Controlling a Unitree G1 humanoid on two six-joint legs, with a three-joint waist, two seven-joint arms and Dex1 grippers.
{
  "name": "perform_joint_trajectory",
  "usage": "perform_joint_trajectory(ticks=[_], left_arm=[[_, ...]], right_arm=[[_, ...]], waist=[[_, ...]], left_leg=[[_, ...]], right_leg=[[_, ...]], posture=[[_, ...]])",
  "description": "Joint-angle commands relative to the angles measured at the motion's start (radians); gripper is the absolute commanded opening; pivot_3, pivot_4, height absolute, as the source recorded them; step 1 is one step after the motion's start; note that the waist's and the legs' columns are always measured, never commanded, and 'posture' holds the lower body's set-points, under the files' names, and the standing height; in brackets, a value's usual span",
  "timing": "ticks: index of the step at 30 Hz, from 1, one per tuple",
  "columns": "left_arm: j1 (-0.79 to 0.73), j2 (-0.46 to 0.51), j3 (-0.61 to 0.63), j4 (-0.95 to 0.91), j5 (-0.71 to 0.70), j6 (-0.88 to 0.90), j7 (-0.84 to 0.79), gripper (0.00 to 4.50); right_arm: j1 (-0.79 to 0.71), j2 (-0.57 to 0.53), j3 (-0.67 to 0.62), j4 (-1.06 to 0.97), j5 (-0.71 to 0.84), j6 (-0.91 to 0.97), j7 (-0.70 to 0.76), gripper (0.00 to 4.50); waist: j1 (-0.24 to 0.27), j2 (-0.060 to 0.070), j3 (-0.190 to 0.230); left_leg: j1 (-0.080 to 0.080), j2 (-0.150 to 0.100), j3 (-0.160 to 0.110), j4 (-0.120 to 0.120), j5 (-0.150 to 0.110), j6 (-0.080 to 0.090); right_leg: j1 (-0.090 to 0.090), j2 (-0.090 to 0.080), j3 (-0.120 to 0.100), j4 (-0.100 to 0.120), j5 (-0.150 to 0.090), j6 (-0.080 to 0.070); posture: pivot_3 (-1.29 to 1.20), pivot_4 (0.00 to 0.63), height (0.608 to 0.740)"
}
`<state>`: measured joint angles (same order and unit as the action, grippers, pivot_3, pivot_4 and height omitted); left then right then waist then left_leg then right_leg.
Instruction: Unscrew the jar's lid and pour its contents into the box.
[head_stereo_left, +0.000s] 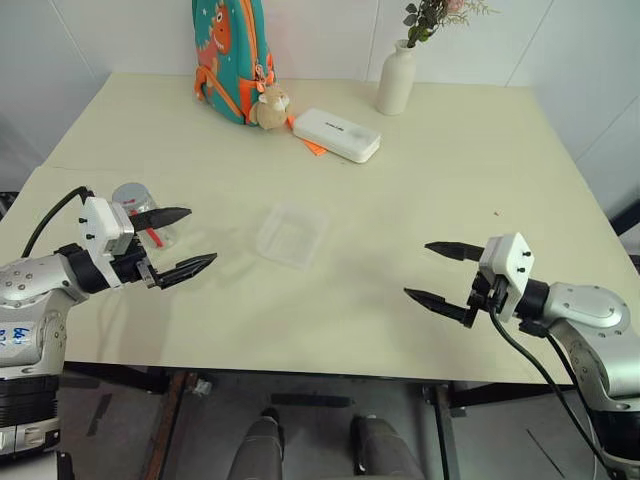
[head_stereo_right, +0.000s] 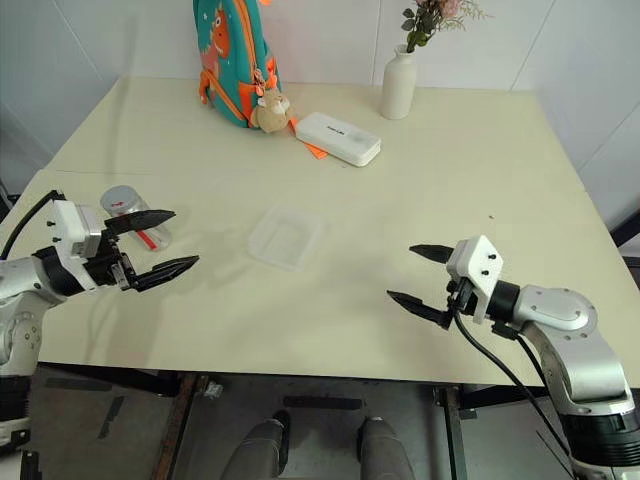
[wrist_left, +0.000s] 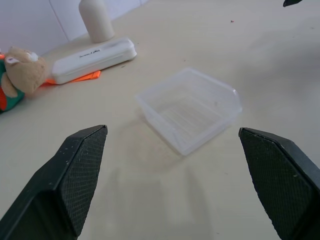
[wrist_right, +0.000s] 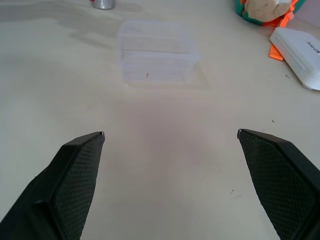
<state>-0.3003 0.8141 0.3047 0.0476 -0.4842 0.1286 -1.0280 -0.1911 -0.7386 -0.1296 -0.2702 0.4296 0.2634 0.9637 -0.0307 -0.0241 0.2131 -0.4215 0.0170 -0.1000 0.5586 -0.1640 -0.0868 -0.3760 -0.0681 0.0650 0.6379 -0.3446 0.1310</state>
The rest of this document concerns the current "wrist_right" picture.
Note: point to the white plastic box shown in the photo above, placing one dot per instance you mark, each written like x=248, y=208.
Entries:
x=298, y=53

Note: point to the clear plastic container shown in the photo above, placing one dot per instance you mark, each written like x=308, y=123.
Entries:
x=156, y=53

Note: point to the silver metal can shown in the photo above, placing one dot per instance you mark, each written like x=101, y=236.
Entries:
x=103, y=4

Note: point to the orange flat piece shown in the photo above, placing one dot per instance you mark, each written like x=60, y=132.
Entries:
x=275, y=53

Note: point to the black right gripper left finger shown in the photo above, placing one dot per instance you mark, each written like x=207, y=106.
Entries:
x=62, y=190

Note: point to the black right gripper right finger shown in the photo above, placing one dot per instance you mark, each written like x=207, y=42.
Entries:
x=277, y=180

